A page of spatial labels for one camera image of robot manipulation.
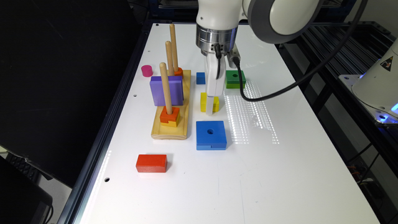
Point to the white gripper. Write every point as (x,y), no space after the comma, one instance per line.
(215,71)

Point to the yellow block with hole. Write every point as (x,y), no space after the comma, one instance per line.
(216,103)

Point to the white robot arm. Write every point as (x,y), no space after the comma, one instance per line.
(272,21)

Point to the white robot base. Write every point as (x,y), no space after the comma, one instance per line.
(376,89)

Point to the small blue block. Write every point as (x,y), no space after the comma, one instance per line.
(200,78)

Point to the green block with hole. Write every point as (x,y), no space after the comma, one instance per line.
(232,79)

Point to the large blue square block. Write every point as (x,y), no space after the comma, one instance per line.
(211,135)

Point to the purple square block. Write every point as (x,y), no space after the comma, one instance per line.
(176,90)

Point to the orange block on rear peg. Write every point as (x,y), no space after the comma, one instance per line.
(179,72)

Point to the orange block on peg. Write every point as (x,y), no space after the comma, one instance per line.
(174,116)
(179,72)

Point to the yellow block under orange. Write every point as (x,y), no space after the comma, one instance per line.
(171,123)

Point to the orange block on front peg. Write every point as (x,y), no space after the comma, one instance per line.
(174,116)

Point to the red rectangular block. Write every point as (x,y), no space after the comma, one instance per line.
(151,163)

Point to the middle wooden peg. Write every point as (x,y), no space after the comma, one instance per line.
(168,47)

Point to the wooden peg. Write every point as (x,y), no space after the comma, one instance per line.
(166,87)
(174,46)
(168,47)

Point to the front wooden peg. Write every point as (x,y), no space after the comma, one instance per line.
(166,87)

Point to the wooden peg base board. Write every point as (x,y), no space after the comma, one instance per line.
(180,132)

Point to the pink cylinder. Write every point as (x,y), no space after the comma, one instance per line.
(147,71)

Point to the rear wooden peg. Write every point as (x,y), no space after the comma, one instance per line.
(174,46)

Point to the black monitor panel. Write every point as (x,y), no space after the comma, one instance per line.
(61,64)

